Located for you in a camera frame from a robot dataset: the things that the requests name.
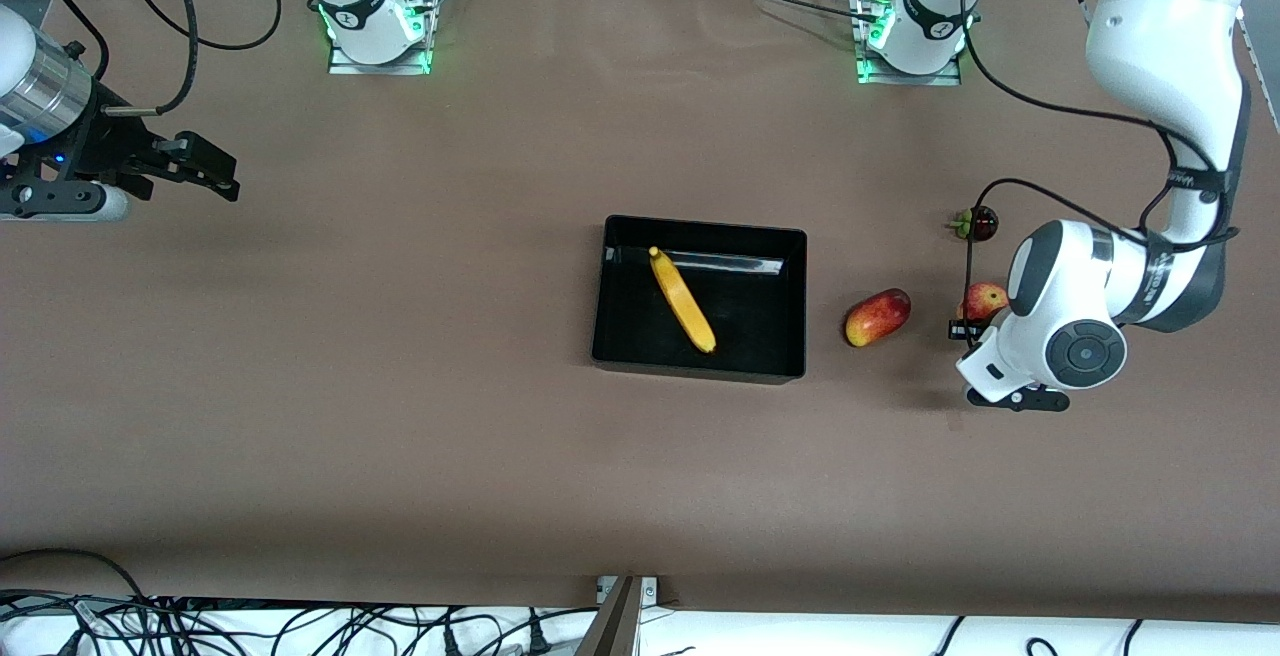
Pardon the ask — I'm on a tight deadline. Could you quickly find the black plastic box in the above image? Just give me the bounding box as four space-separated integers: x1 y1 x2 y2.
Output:
590 214 809 385

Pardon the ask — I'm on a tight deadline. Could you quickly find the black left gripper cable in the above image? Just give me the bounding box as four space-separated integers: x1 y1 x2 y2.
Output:
963 178 1241 339

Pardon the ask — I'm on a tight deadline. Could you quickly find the silver metal bracket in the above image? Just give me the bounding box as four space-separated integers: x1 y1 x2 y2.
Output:
597 576 659 605

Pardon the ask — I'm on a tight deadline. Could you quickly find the yellow banana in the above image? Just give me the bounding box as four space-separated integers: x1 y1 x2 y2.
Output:
648 246 718 355

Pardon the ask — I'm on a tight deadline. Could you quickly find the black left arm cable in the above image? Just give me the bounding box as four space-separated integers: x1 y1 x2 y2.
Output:
958 0 1216 237

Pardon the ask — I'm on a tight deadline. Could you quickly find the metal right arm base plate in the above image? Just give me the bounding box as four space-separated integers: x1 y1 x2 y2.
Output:
328 31 433 76

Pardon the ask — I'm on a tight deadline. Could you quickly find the red yellow mango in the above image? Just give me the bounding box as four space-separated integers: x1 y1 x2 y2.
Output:
845 288 912 348

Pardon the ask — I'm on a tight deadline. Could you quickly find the dark purple mangosteen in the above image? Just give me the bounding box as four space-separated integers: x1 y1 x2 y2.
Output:
948 205 1000 242

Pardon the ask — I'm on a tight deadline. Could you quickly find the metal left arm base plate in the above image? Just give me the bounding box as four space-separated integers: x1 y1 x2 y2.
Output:
856 41 963 87

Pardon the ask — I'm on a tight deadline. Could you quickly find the black floor cable loop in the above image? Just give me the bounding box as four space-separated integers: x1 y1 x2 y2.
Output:
0 548 151 607

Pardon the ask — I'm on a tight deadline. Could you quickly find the dark metal bar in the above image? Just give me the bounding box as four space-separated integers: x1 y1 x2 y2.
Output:
575 576 641 656

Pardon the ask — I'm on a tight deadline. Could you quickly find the red yellow apple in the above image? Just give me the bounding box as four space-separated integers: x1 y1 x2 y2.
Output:
958 282 1010 325

